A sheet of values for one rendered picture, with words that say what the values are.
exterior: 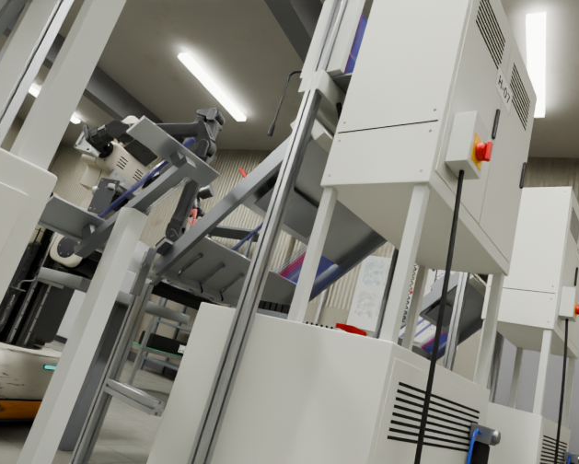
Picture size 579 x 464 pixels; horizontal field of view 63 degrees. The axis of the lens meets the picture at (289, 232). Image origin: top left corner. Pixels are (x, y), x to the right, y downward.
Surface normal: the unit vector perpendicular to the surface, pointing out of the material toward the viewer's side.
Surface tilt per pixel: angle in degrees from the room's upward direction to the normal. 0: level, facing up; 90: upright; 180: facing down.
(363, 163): 90
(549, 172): 90
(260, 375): 90
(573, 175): 90
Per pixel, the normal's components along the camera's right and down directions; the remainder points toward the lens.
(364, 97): -0.60, -0.38
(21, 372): 0.92, 0.17
